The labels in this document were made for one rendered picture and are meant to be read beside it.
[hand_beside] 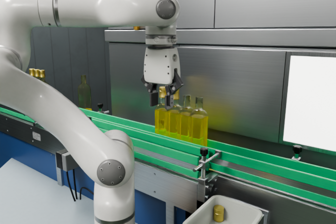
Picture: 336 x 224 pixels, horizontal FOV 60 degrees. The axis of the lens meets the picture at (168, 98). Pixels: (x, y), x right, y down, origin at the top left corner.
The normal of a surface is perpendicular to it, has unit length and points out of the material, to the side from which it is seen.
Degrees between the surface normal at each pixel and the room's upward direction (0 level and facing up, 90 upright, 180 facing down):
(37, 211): 0
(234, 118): 90
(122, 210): 84
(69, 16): 120
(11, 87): 109
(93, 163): 76
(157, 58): 91
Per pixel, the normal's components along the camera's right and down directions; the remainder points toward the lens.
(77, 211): 0.00, -0.98
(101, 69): 0.07, 0.22
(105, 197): -0.28, -0.74
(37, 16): 0.12, 0.64
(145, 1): 0.07, -0.04
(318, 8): -0.60, 0.18
